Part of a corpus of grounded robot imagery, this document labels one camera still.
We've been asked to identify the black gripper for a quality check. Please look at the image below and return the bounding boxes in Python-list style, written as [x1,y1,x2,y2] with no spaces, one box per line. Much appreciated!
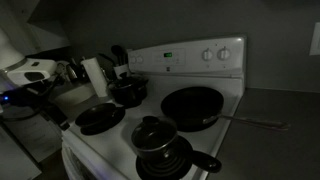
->
[0,83,71,132]

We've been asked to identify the glass lid with black knob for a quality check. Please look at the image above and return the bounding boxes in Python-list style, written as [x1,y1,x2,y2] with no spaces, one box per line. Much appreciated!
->
[131,115,178,153]

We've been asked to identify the black cooking pot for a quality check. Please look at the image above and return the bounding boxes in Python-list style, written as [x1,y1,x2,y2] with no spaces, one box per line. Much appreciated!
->
[108,74,149,109]

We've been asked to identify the white electric stove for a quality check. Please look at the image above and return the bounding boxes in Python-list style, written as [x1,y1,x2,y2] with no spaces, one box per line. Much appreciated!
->
[60,34,248,180]

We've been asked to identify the small black skillet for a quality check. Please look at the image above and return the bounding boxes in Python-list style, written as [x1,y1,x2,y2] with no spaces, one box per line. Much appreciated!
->
[74,102,127,136]

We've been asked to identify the white utensil holder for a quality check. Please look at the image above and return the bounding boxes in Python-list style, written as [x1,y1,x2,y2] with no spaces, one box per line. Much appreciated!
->
[113,63,131,80]

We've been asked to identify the black kitchen utensils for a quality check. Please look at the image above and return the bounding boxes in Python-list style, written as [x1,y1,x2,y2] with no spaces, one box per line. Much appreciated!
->
[110,44,129,67]

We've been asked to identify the small black saucepan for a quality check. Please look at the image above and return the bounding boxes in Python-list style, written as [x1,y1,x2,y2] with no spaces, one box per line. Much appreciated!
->
[130,116,223,174]

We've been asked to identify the black coil burner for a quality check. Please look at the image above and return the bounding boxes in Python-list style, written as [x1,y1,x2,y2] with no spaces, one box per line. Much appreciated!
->
[135,136,194,180]

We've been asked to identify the large black frying pan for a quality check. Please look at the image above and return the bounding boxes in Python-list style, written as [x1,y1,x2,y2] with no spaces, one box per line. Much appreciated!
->
[160,86,291,133]

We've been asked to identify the light wall cabinet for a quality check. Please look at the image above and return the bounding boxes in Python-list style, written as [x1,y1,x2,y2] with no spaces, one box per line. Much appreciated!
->
[0,0,71,54]

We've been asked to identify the white wall outlet plate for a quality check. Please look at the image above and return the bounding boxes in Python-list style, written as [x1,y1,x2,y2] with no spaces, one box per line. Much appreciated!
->
[309,21,320,57]

